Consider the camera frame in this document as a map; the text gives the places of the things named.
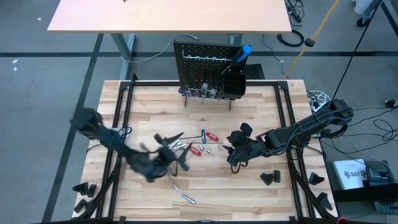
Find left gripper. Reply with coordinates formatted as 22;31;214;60
136;131;195;184

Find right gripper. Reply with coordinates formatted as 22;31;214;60
222;130;266;166

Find blue T-handle hex key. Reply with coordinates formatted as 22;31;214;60
180;129;207;145

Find black blue handled screwdriver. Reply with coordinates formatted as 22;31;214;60
220;45;253;75

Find black plastic peg board bin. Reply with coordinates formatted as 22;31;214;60
223;72;247;100

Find black peg board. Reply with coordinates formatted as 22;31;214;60
172;40;249;112

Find black mesh mat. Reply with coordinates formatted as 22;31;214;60
244;63;266;80

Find grey desk leg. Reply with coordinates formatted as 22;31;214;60
110;33;137;81
229;33;244;47

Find white printed booklet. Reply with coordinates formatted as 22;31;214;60
331;158;368;190

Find light wood desk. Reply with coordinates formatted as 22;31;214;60
47;0;292;34

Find black cart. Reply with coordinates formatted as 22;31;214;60
325;160;398;215

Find black electronic box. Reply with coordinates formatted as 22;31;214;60
364;161;395;187

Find black power strip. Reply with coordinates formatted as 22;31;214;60
284;0;306;25

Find white object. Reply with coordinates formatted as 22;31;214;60
353;0;374;16

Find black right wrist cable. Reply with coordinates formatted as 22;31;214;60
230;158;246;174

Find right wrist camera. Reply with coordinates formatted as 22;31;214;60
239;123;254;137

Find double ring metal tool rack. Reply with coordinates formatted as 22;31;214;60
178;88;233;102

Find black aluminium table frame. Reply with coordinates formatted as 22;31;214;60
72;73;339;224

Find white coiled cable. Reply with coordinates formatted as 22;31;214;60
307;90;333;113

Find grey cable with plug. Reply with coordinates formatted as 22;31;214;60
121;33;199;64

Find black coiled cable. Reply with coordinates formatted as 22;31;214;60
276;29;305;48

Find black floor cables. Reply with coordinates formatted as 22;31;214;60
337;104;398;156

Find yellow cable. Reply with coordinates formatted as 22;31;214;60
282;0;341;79

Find thin black cable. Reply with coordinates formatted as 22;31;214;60
331;0;384;103

